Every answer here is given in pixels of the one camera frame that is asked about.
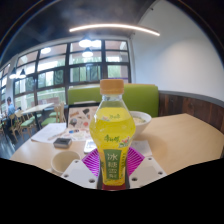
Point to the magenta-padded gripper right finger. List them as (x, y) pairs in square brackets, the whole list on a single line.
[(146, 171)]

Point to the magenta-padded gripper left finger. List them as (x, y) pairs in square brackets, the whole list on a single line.
[(78, 173)]

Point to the yellow drink bottle orange cap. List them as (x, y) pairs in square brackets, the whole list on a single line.
[(112, 130)]

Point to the small dark box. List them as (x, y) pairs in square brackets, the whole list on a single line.
[(62, 142)]

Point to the white sticker sheet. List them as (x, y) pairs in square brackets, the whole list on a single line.
[(78, 135)]

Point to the white bowl with noodles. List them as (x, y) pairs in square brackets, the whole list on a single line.
[(143, 121)]

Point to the white paper sheet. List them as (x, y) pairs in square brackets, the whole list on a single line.
[(48, 132)]

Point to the sticker-covered black tablet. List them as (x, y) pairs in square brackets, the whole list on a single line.
[(80, 116)]

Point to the wooden chairs with green seats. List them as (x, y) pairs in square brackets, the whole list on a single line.
[(26, 121)]

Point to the green upholstered bench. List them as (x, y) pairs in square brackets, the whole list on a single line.
[(143, 98)]

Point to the wooden dining table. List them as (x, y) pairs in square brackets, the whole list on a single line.
[(38, 108)]

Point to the person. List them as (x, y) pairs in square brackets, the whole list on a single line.
[(10, 110)]

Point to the long curved light strip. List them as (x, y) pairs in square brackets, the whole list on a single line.
[(113, 26)]

